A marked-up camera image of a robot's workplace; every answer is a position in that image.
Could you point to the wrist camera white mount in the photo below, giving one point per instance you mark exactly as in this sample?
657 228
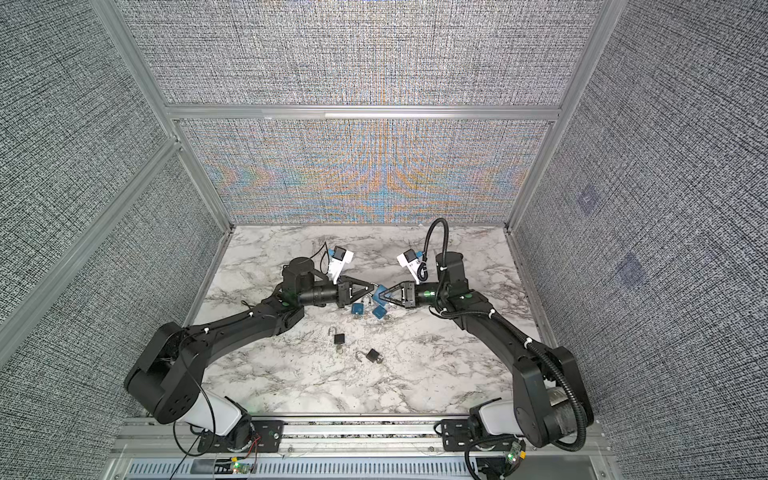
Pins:
339 257
415 263

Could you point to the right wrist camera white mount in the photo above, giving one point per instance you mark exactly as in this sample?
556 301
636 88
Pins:
415 263

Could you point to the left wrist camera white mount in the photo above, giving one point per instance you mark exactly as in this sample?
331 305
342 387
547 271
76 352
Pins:
339 257

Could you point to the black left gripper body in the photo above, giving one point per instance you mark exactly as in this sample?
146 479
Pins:
342 294

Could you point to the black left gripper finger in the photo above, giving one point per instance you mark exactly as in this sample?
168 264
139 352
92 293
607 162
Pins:
357 295
358 283

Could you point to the black padlock with key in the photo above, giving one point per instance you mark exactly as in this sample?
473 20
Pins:
338 338

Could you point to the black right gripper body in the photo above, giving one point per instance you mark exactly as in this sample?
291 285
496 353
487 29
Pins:
410 294

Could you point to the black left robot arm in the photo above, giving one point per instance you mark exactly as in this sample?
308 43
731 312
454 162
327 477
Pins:
167 377

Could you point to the black padlock lying flat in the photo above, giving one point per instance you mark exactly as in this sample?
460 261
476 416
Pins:
372 356

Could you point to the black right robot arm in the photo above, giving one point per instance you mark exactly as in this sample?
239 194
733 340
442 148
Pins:
550 402

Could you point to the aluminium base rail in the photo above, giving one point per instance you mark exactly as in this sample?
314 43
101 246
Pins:
322 446

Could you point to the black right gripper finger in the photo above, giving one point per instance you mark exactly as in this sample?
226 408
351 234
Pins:
393 301
395 290

